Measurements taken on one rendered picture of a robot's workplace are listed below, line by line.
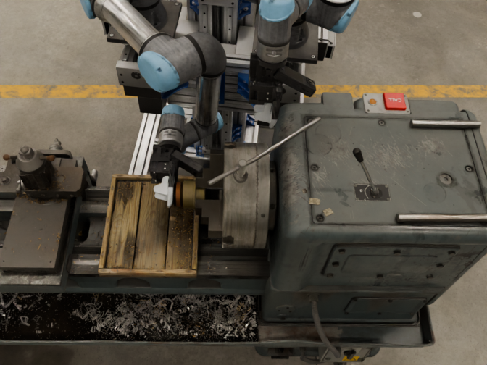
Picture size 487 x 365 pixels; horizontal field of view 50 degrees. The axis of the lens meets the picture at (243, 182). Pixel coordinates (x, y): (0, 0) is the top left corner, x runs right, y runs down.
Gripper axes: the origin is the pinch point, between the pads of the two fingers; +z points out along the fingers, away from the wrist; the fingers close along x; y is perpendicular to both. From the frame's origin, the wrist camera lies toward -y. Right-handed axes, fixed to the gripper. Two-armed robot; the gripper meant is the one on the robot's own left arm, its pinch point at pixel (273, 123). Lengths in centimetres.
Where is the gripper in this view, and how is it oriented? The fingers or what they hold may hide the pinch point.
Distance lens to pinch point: 139.5
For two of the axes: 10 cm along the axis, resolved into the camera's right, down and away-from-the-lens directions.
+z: -0.5, 7.2, 6.9
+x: 0.2, 6.9, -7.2
